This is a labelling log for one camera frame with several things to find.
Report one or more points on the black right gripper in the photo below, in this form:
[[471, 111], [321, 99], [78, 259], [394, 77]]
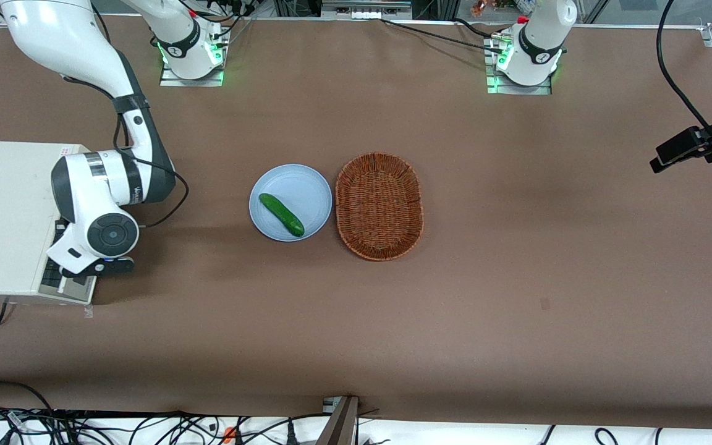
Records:
[[53, 276]]

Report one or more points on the oven door with glass window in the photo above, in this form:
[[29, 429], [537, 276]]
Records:
[[81, 289]]

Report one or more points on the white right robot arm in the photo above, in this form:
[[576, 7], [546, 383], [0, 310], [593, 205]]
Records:
[[93, 185]]

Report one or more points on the white toaster oven body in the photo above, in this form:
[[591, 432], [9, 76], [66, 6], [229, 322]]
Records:
[[10, 210]]

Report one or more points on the red warning sticker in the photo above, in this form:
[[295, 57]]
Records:
[[67, 149]]

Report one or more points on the clear tape piece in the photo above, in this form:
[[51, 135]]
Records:
[[88, 311]]

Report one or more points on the green cucumber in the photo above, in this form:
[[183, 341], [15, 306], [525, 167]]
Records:
[[282, 215]]

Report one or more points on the light blue round plate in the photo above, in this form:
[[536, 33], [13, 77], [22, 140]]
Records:
[[303, 191]]

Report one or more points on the brown woven wicker basket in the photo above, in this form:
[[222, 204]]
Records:
[[379, 207]]

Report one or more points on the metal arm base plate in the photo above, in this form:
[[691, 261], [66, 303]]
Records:
[[520, 89], [170, 81]]

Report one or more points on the grey camera stand post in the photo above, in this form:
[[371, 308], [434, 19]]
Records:
[[340, 423]]

